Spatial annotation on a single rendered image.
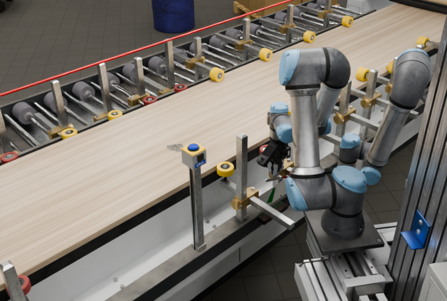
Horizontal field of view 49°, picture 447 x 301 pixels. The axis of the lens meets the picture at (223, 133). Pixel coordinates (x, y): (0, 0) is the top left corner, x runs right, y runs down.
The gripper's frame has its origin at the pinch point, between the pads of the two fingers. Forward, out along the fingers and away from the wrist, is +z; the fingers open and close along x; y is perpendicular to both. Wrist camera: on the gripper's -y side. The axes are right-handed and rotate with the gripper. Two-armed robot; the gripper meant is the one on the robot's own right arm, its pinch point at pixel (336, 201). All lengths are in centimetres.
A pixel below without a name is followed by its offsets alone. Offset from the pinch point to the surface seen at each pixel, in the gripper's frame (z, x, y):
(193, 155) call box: -39, -58, -28
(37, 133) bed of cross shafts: 11, -65, -168
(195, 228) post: 0, -57, -31
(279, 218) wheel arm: 0.4, -26.6, -11.0
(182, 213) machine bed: 10, -48, -51
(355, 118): -13, 48, -25
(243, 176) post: -13.6, -29.5, -29.6
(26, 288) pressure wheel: -8, -124, -42
